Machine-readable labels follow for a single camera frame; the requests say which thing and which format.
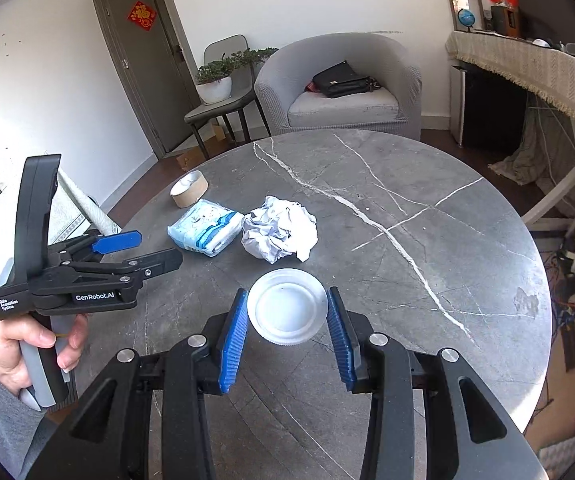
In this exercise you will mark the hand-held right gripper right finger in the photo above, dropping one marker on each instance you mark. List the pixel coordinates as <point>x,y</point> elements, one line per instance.
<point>342,340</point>

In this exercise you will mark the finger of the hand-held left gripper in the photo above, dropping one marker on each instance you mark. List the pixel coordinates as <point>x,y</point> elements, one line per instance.
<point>117,241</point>
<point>162,260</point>

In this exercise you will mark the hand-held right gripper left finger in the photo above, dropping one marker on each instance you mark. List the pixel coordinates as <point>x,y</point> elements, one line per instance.
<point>232,340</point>

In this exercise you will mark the white plastic lid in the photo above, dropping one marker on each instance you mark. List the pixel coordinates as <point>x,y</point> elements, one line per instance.
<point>285,305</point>

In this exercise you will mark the person's left hand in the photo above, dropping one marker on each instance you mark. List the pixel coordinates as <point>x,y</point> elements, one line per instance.
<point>12,350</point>

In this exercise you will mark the blue white tissue packet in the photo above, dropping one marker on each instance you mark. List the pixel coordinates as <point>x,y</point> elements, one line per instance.
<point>205,230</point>

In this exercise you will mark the brown tape roll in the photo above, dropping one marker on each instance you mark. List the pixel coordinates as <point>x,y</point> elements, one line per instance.
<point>188,191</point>

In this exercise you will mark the cardboard box on floor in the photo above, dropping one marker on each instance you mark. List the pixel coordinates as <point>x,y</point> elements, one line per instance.
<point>192,157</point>

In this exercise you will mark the crumpled white paper ball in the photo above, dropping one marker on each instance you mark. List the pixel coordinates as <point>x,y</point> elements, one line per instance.
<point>280,232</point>

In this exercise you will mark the grey door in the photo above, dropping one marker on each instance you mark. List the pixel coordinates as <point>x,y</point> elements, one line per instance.
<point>137,85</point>

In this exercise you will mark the grey dining chair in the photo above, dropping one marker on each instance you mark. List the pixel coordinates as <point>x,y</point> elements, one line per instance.
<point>232,97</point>

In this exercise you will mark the potted plant white pot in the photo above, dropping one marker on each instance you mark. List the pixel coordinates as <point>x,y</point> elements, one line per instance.
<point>215,87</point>

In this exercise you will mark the red door decoration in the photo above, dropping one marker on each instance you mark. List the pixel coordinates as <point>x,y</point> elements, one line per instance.
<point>141,16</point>

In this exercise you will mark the black bag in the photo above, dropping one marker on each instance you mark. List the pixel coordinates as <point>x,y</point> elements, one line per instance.
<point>342,80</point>

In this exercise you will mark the white panel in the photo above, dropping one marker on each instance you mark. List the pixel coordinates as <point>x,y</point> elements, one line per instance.
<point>457,105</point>

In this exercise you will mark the grey cloth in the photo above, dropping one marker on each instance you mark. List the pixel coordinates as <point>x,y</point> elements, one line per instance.
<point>532,155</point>

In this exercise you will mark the grey armchair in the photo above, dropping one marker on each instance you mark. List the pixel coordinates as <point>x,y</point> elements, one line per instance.
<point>397,70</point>

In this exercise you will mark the beige lace cloth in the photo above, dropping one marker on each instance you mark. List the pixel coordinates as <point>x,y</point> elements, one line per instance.
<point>517,67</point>

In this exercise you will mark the small blue globe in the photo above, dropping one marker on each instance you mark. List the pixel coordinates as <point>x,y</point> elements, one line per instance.
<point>466,17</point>

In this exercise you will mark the brown wooden box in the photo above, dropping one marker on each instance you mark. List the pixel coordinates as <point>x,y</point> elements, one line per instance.
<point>505,21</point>

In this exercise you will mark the framed picture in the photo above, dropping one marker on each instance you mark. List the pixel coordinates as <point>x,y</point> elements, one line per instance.
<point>467,0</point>

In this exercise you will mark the black monitor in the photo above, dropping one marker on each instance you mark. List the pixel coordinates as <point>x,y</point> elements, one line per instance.
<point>547,12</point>

